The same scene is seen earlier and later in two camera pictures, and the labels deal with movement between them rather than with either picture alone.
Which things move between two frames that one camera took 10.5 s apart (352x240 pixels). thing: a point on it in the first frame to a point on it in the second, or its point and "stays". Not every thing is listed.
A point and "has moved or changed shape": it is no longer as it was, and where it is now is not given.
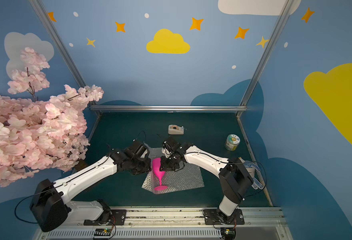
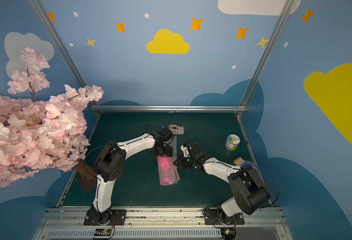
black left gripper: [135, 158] to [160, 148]
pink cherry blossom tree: [24, 132] stays
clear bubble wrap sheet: [188, 177] has moved or changed shape
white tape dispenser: [175, 129] stays
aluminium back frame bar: [170, 107] stays
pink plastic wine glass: [156, 165] has moved or changed shape
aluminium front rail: [180, 223] stays
